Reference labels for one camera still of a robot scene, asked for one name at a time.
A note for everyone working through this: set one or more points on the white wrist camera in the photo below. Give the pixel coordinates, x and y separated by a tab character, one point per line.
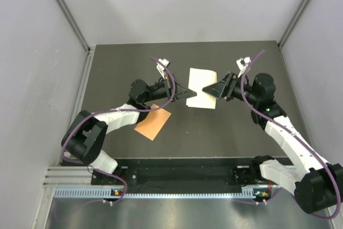
161	66
243	64

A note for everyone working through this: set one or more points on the aluminium base profile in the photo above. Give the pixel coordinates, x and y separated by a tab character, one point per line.
68	176

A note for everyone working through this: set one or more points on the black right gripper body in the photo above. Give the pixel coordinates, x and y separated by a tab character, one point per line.
235	90

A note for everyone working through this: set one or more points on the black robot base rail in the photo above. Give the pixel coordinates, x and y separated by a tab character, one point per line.
181	175

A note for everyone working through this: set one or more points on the left aluminium frame post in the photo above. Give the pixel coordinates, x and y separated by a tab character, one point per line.
71	21

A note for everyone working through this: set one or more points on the aluminium frame post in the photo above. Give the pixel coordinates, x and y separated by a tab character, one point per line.
71	21
300	10

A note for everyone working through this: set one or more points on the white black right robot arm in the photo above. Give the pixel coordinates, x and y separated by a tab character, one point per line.
314	183

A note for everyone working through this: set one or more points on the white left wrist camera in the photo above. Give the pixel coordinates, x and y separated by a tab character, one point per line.
161	66

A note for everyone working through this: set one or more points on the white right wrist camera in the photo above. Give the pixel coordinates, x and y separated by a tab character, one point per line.
243	64

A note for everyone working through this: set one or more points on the right aluminium frame post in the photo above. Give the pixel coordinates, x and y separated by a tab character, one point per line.
300	10

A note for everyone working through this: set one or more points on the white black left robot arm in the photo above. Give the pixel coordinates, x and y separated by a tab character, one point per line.
85	142

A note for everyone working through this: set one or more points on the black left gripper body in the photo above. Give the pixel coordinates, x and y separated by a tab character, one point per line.
163	90

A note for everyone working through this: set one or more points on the cream paper letter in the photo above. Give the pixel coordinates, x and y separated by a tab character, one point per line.
198	79

